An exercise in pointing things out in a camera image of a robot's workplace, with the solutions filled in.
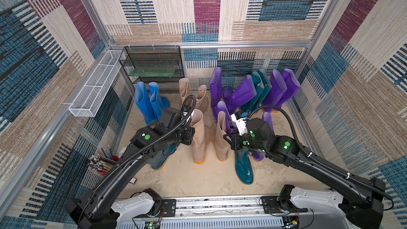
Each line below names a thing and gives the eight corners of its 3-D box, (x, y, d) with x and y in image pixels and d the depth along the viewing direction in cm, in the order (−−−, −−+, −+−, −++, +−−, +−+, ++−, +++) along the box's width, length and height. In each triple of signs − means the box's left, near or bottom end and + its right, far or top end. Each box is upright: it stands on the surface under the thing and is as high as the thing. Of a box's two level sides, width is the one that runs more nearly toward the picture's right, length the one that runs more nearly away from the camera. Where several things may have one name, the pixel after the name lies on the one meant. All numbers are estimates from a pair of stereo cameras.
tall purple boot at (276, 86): (257, 117, 109) (269, 87, 87) (259, 99, 119) (271, 69, 97) (270, 120, 107) (286, 90, 85) (272, 102, 117) (286, 71, 96)
